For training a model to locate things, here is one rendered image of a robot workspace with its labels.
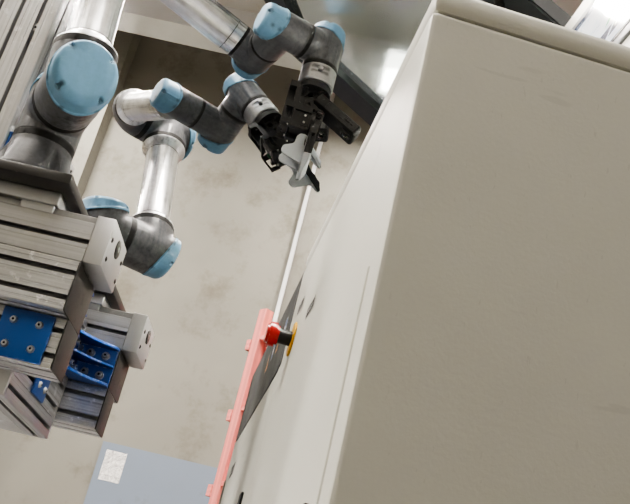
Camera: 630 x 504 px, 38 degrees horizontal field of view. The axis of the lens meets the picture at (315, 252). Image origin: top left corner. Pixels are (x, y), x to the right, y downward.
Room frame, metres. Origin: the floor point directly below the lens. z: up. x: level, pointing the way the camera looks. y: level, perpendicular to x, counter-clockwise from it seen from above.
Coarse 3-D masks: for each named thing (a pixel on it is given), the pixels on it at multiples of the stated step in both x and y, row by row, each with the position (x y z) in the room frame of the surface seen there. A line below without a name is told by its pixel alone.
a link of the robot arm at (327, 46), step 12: (324, 24) 1.56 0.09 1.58; (336, 24) 1.56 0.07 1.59; (324, 36) 1.55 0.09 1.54; (336, 36) 1.56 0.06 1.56; (312, 48) 1.56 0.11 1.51; (324, 48) 1.56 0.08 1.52; (336, 48) 1.57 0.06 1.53; (312, 60) 1.56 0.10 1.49; (324, 60) 1.56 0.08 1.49; (336, 60) 1.58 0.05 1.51; (336, 72) 1.59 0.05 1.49
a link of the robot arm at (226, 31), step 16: (160, 0) 1.58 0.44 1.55; (176, 0) 1.56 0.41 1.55; (192, 0) 1.56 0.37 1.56; (208, 0) 1.57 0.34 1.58; (192, 16) 1.59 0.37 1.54; (208, 16) 1.58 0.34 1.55; (224, 16) 1.59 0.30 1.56; (208, 32) 1.61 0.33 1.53; (224, 32) 1.61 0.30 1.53; (240, 32) 1.61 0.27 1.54; (224, 48) 1.64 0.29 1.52; (240, 48) 1.63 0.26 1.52; (240, 64) 1.67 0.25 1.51; (256, 64) 1.65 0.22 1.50; (272, 64) 1.66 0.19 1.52
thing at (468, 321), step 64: (448, 64) 0.68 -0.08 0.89; (512, 64) 0.68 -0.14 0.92; (576, 64) 0.69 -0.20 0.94; (384, 128) 0.82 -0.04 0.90; (448, 128) 0.68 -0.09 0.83; (512, 128) 0.68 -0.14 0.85; (576, 128) 0.69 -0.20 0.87; (384, 192) 0.72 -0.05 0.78; (448, 192) 0.68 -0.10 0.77; (512, 192) 0.69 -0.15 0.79; (576, 192) 0.69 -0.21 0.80; (320, 256) 1.16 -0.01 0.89; (384, 256) 0.68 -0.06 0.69; (448, 256) 0.68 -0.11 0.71; (512, 256) 0.69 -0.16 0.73; (576, 256) 0.69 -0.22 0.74; (320, 320) 0.98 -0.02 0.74; (384, 320) 0.68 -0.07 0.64; (448, 320) 0.68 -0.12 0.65; (512, 320) 0.69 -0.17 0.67; (576, 320) 0.69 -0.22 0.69; (320, 384) 0.84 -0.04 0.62; (384, 384) 0.68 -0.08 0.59; (448, 384) 0.68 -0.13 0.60; (512, 384) 0.69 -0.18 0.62; (576, 384) 0.69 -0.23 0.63; (320, 448) 0.75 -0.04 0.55; (384, 448) 0.68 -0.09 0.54; (448, 448) 0.68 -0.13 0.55; (512, 448) 0.69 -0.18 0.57; (576, 448) 0.69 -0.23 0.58
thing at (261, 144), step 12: (264, 120) 1.78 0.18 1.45; (276, 120) 1.80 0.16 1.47; (252, 132) 1.80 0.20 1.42; (264, 132) 1.78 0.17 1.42; (276, 132) 1.76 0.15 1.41; (264, 144) 1.77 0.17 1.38; (276, 144) 1.75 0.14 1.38; (264, 156) 1.82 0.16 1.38; (276, 156) 1.77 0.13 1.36; (276, 168) 1.81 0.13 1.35
